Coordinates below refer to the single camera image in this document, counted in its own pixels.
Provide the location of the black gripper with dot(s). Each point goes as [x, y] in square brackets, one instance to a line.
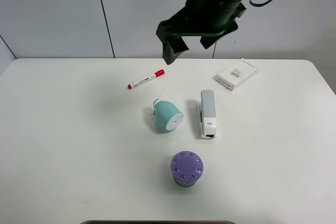
[208, 19]

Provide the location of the teal pencil sharpener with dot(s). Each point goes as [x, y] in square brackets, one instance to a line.
[167, 116]

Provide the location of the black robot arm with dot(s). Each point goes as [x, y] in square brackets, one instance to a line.
[208, 19]

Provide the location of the white grey stapler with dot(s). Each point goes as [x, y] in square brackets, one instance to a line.
[206, 112]

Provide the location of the red whiteboard marker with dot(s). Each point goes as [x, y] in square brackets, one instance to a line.
[146, 79]

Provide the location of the white small card box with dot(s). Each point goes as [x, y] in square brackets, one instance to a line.
[236, 74]

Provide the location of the purple lidded jar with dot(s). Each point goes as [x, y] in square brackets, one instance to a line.
[186, 168]

